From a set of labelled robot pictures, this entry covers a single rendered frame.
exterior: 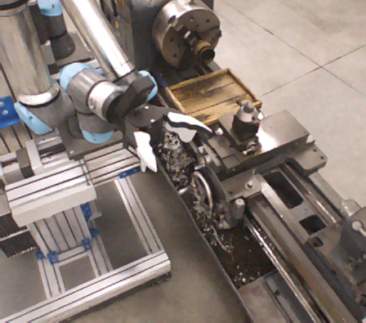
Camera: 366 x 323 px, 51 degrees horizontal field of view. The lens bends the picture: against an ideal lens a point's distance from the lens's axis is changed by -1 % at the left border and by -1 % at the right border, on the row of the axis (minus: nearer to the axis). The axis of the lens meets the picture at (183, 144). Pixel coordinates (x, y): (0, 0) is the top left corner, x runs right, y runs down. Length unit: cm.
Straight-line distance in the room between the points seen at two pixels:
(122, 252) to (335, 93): 221
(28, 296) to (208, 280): 94
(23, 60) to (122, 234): 135
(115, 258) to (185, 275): 42
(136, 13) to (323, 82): 210
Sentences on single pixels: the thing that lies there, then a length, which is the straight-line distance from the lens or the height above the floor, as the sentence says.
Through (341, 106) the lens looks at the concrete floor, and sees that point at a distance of 337.
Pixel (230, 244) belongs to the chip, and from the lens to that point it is 178.
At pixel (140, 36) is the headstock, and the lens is 194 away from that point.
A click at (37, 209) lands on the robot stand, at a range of 132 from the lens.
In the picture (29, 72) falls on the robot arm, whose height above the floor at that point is 149.
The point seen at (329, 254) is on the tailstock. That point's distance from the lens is 139.
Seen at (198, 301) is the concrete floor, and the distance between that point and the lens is 224.
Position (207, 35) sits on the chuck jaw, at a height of 111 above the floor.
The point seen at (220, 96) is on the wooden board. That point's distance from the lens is 187.
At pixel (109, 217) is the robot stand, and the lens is 226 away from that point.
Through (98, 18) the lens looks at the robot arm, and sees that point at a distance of 98.
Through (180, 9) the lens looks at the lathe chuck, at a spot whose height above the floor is 123.
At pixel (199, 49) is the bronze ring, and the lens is 177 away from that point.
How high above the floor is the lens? 211
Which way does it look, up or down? 48 degrees down
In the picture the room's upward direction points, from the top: straight up
